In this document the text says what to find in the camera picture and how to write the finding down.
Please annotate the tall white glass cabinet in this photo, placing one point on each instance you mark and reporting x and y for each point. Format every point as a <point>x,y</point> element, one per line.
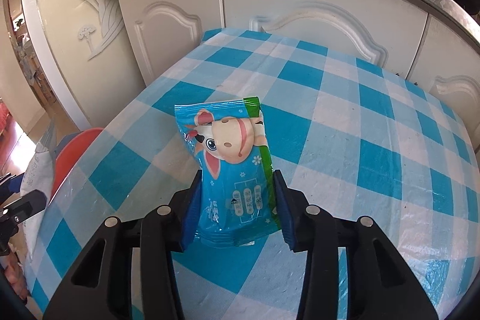
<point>75,54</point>

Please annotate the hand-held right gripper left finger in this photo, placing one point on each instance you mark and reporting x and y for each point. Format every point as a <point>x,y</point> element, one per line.
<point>193,207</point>

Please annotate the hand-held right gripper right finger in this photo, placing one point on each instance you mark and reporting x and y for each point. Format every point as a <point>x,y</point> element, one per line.
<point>285,215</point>

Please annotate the blue cartoon cow packet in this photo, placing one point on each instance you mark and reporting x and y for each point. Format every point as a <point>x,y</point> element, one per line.
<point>225,162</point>

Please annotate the white woven sack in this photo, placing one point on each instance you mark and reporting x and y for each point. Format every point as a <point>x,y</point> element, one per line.
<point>37,170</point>

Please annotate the person's left hand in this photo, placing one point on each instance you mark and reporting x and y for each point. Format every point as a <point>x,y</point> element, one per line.
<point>15,278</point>

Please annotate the orange plastic basin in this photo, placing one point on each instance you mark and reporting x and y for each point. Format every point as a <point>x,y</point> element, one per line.
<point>75,151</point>

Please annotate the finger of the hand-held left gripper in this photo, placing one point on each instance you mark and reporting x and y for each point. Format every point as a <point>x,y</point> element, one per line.
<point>9,185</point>
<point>30,202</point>

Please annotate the blue checkered tablecloth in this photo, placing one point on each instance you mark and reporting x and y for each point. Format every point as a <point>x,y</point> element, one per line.
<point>337,162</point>

